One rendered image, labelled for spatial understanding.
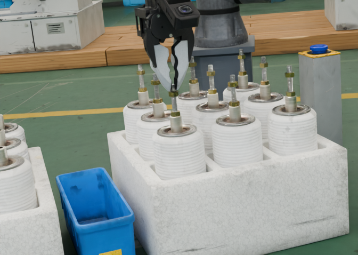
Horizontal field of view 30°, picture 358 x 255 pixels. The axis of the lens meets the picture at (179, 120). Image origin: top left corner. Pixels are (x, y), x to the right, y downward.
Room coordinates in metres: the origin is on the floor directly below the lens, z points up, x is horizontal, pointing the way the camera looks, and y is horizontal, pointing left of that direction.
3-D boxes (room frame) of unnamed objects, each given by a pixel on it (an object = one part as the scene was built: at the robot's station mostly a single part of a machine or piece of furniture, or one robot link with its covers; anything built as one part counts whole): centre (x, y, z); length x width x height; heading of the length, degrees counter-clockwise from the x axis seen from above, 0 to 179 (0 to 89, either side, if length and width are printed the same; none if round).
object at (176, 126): (1.19, 0.01, 0.26); 0.02 x 0.02 x 0.03
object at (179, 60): (1.22, -0.01, 0.38); 0.06 x 0.03 x 0.09; 22
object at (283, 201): (1.34, -0.07, 0.09); 0.39 x 0.39 x 0.18; 16
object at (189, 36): (1.20, -0.02, 0.42); 0.05 x 0.02 x 0.09; 112
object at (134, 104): (1.42, 0.07, 0.25); 0.08 x 0.08 x 0.01
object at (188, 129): (1.19, 0.01, 0.25); 0.08 x 0.08 x 0.01
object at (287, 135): (1.26, -0.22, 0.16); 0.10 x 0.10 x 0.18
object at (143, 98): (1.42, 0.07, 0.26); 0.02 x 0.02 x 0.03
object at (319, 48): (1.49, -0.33, 0.32); 0.04 x 0.04 x 0.02
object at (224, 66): (1.84, -0.14, 0.15); 0.19 x 0.19 x 0.30; 82
